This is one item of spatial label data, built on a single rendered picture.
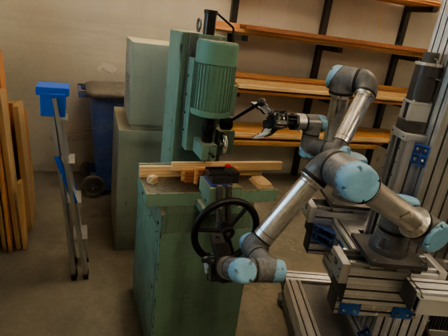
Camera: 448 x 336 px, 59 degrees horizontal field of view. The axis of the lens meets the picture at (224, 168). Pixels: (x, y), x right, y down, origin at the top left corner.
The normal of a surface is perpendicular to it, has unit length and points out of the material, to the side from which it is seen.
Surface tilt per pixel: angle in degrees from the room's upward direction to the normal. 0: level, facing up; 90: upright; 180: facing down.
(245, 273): 60
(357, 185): 86
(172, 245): 90
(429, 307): 90
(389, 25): 90
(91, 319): 0
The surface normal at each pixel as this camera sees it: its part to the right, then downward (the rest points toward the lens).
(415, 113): 0.04, 0.35
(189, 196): 0.35, 0.36
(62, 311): 0.13, -0.93
